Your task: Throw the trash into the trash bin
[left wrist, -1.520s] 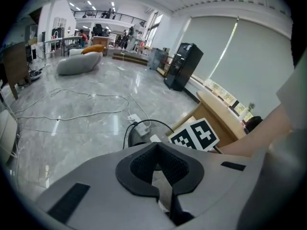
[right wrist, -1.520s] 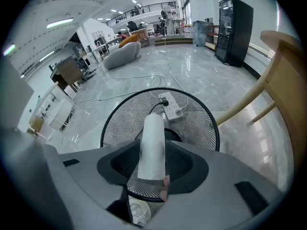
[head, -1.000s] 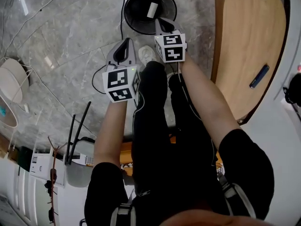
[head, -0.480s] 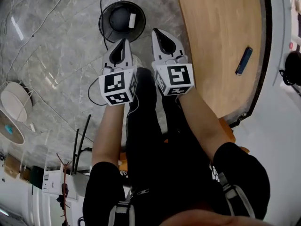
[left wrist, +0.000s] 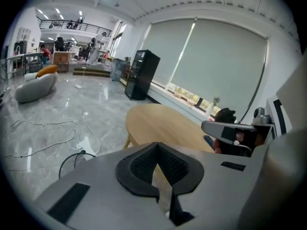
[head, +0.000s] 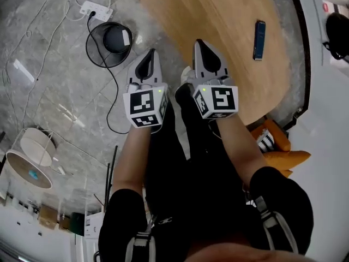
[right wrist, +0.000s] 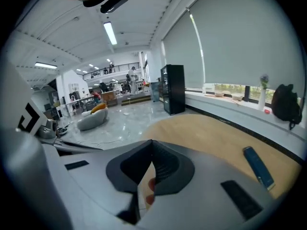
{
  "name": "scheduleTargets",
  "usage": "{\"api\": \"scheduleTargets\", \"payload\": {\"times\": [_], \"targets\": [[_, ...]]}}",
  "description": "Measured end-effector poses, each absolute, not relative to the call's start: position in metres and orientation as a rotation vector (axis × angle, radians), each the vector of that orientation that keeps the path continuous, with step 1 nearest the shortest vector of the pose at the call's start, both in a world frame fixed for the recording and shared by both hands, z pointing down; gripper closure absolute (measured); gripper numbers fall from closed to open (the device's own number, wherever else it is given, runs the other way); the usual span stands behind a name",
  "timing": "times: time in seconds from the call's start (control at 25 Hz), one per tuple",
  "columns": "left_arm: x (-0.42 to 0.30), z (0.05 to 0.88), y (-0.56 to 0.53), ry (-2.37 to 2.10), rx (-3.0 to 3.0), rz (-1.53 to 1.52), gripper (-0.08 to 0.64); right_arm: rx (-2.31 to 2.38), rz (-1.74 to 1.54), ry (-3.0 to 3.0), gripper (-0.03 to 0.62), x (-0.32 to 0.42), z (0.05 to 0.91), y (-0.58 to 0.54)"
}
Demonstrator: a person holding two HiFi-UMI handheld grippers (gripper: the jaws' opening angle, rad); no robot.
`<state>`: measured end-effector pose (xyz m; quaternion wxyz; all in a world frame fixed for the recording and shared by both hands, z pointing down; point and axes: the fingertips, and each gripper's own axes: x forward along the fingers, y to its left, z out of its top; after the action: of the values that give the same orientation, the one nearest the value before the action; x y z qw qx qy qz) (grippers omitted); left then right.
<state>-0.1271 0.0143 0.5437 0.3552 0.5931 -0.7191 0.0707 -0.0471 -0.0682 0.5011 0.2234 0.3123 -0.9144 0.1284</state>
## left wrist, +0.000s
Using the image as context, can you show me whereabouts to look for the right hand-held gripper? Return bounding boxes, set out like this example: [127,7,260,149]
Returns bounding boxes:
[251,60,307,157]

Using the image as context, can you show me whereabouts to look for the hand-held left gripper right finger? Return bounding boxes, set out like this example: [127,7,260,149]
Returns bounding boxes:
[156,142,270,230]

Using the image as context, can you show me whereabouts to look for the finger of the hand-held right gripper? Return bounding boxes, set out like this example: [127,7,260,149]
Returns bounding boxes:
[201,120,258,157]

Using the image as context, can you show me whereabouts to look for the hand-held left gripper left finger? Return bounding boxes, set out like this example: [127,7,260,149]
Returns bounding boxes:
[35,141,174,230]

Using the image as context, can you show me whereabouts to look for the wooden coffee table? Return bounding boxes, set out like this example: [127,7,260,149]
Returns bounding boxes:
[123,103,217,184]

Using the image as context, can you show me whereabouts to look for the person's right hand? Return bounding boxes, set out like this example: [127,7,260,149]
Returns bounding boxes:
[213,138,224,155]

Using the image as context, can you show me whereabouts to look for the black backpack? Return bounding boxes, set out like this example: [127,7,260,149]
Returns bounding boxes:
[213,107,237,124]

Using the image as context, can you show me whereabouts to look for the white vase with flowers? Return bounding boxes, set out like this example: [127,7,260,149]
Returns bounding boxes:
[208,96,221,116]

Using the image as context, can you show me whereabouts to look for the white power strip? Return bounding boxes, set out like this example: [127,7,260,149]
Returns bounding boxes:
[76,136,97,157]

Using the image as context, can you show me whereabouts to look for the grey roller blind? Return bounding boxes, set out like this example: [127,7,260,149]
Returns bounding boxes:
[141,19,196,91]
[171,19,268,122]

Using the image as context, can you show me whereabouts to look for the black glass-door cabinet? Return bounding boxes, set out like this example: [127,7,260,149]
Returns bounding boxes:
[124,49,161,101]

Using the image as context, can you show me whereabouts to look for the translucent grey storage bin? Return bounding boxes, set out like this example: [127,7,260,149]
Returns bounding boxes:
[110,58,127,82]

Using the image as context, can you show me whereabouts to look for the wooden platform steps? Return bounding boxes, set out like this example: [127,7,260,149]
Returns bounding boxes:
[72,67,112,78]

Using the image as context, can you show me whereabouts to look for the grey round sofa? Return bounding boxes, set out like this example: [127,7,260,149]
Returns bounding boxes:
[14,71,59,104]

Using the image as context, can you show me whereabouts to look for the orange cushion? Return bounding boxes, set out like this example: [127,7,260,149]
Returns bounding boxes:
[36,64,59,79]

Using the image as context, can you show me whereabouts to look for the brown wooden cabinet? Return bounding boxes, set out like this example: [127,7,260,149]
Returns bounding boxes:
[52,51,71,73]

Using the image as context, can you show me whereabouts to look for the black balcony railing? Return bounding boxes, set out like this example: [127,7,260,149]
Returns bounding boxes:
[35,19,113,37]

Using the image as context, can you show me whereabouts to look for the right hand-held gripper camera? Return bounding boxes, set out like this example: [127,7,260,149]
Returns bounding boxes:
[252,107,272,125]

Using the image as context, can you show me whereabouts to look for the long white cable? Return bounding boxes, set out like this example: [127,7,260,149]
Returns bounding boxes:
[4,119,78,158]

